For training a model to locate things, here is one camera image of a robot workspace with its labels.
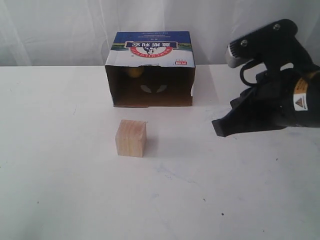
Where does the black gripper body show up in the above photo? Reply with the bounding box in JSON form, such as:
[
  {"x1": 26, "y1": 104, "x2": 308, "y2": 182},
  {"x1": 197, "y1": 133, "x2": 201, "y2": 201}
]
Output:
[{"x1": 225, "y1": 19, "x2": 320, "y2": 128}]

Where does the yellow tennis ball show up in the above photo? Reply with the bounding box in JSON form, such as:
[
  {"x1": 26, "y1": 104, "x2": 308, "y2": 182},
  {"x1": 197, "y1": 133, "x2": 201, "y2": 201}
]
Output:
[{"x1": 126, "y1": 67, "x2": 144, "y2": 78}]

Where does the blue white cardboard box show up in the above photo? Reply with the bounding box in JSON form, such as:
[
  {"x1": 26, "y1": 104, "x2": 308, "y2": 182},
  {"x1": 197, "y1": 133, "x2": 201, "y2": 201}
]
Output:
[{"x1": 105, "y1": 31, "x2": 196, "y2": 108}]

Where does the light wooden cube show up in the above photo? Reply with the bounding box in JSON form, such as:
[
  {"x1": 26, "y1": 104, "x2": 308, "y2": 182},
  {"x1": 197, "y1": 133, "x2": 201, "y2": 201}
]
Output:
[{"x1": 115, "y1": 119, "x2": 147, "y2": 158}]

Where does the white curtain backdrop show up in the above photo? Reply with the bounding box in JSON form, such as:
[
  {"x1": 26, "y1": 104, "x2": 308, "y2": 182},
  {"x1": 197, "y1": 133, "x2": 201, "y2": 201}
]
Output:
[{"x1": 0, "y1": 0, "x2": 320, "y2": 66}]

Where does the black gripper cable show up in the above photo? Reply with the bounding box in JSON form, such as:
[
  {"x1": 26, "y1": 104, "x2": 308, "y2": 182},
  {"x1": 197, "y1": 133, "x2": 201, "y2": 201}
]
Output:
[{"x1": 238, "y1": 59, "x2": 263, "y2": 87}]

